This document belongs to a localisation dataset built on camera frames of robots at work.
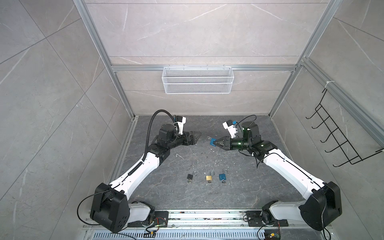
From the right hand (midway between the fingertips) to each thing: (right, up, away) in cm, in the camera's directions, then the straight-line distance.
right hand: (214, 142), depth 75 cm
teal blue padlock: (+7, -22, +13) cm, 26 cm away
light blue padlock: (-1, 0, -1) cm, 2 cm away
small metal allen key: (-20, -11, +21) cm, 32 cm away
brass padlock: (-1, -23, +13) cm, 26 cm away
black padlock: (-13, -22, +11) cm, 28 cm away
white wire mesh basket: (-9, +40, +25) cm, 48 cm away
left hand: (-10, +6, +1) cm, 11 cm away
